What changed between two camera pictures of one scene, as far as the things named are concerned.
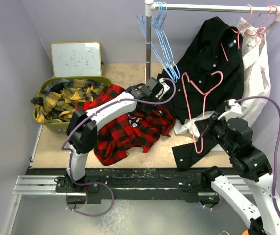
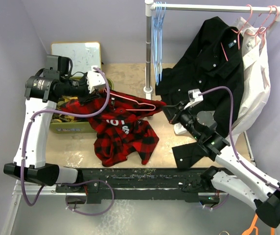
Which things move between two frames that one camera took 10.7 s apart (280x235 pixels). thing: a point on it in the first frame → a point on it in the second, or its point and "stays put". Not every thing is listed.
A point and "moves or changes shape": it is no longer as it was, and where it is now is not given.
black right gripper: [208, 124] → [173, 112]
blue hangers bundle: [142, 24] → [159, 18]
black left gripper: [155, 98] → [86, 97]
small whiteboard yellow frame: [77, 58] stays put
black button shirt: [207, 75] stays put
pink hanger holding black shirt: [238, 32] stays put
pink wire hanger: [205, 94] moves or changes shape
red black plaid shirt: [133, 129] moves or changes shape
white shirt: [257, 80] stays put
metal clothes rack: [150, 7] stays put
